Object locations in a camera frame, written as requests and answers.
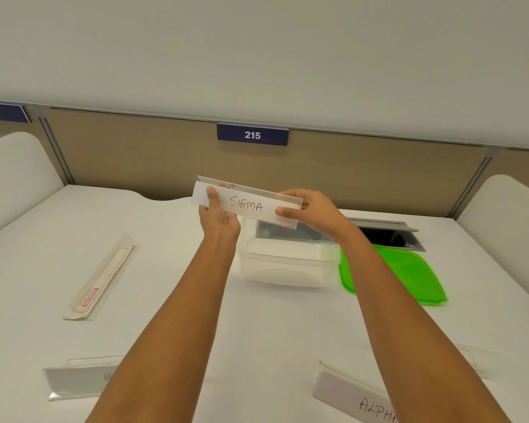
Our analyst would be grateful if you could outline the clear plastic food container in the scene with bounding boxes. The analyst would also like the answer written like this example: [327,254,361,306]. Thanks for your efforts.
[237,215,341,289]

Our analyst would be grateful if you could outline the person's right hand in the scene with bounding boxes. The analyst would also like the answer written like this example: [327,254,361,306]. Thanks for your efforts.
[275,188,358,244]

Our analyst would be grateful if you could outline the person's left forearm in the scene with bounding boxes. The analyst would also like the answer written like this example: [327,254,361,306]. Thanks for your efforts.
[85,228,242,423]

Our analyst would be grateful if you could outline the grey metal divider post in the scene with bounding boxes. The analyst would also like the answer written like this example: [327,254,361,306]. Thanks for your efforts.
[448,146,495,220]
[36,106,76,186]

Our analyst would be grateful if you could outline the white rounded side partition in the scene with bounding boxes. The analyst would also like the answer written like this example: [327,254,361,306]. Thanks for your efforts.
[0,131,65,243]
[456,174,529,312]

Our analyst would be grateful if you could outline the clear acrylic name card holder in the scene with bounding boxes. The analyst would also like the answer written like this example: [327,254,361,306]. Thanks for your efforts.
[196,175,304,212]
[42,355,127,402]

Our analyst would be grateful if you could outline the person's right forearm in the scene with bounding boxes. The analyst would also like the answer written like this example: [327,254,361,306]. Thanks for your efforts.
[336,224,512,423]

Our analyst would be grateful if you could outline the beige desk divider panel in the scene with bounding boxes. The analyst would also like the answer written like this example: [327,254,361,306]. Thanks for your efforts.
[0,105,529,220]

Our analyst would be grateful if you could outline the person's left hand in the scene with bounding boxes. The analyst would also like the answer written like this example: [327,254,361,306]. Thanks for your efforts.
[198,184,242,238]

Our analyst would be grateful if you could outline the white handwritten paper name card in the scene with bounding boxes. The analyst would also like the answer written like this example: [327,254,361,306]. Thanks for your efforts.
[312,371,400,423]
[191,181,301,230]

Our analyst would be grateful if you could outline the blue desk number sign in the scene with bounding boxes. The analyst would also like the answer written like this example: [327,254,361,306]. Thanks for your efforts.
[0,100,32,125]
[216,123,290,147]

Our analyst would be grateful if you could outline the clear sleeve with red label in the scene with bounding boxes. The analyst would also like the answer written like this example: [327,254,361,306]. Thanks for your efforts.
[63,233,140,322]

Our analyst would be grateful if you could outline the green plastic container lid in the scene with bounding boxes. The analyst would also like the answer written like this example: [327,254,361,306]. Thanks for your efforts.
[338,244,449,307]

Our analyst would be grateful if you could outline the grey desk cable box flap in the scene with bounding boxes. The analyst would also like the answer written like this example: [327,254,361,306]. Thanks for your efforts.
[255,216,426,253]

